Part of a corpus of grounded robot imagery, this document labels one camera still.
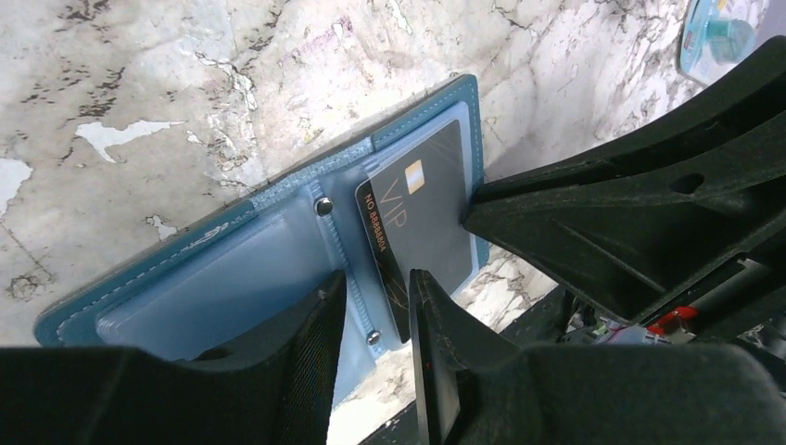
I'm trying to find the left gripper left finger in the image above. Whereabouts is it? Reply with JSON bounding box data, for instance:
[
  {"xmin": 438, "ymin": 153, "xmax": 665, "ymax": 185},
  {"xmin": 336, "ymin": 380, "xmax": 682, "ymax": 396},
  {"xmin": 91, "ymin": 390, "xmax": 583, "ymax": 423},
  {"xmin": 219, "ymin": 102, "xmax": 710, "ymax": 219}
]
[{"xmin": 1, "ymin": 271, "xmax": 347, "ymax": 444}]

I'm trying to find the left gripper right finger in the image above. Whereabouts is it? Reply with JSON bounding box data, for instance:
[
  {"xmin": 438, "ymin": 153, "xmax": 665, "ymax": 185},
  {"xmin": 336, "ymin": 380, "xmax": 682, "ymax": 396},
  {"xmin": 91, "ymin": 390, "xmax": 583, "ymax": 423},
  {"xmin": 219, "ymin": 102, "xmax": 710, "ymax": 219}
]
[{"xmin": 409, "ymin": 269, "xmax": 785, "ymax": 444}]

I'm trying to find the black VIP card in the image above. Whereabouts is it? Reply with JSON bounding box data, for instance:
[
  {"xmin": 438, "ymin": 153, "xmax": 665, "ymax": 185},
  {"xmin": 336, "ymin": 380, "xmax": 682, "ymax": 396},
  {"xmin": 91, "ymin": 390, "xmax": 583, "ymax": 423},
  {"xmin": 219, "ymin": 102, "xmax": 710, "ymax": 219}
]
[{"xmin": 355, "ymin": 119, "xmax": 474, "ymax": 343}]

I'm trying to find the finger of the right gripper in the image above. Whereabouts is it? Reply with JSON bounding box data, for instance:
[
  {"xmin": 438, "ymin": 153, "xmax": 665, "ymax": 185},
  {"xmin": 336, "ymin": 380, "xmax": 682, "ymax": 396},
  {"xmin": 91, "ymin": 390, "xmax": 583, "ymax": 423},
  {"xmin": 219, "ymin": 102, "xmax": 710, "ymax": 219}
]
[{"xmin": 463, "ymin": 36, "xmax": 785, "ymax": 323}]

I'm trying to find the blue leather card holder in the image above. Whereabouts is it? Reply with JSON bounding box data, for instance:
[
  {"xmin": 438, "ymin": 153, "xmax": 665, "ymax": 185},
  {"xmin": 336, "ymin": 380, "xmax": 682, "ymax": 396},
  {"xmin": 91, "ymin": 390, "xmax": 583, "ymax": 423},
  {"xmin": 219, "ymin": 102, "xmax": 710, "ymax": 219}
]
[{"xmin": 33, "ymin": 74, "xmax": 489, "ymax": 403}]

